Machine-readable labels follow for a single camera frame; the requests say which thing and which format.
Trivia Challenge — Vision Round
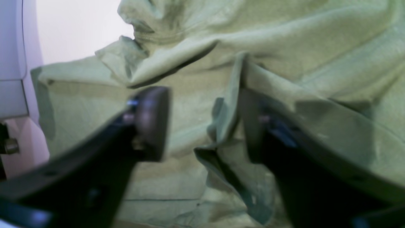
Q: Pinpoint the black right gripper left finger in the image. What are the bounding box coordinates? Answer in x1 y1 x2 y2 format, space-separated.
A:
0 86 171 228

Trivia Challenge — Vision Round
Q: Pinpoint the green t-shirt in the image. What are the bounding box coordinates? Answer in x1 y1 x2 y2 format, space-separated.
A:
31 0 404 228

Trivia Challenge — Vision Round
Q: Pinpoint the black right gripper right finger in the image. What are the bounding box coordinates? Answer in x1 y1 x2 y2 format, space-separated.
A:
240 89 404 228

